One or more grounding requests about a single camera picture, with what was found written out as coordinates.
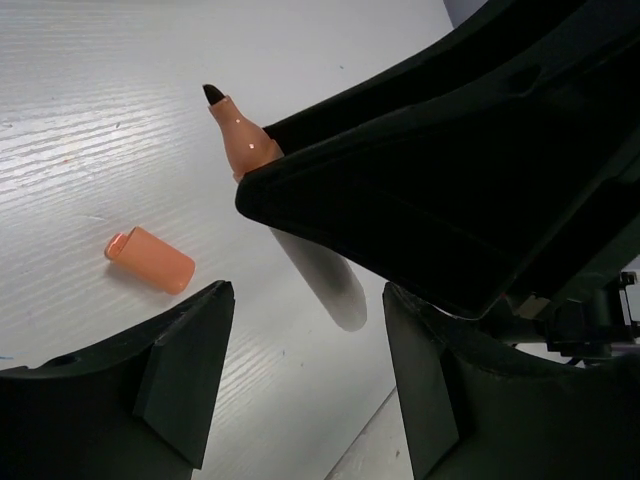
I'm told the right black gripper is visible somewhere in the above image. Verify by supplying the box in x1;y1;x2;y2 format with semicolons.
499;200;639;366

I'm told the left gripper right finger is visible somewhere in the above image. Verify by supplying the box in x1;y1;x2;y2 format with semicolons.
383;284;639;479

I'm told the orange highlighter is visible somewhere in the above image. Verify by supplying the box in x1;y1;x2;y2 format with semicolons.
202;84;367;332

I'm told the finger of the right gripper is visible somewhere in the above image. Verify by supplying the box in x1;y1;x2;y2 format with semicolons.
262;0;640;156
248;49;639;318

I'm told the orange highlighter cap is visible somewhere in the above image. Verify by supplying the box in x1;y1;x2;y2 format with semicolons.
104;226;196;295

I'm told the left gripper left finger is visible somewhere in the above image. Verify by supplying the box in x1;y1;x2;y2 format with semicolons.
1;281;235;479

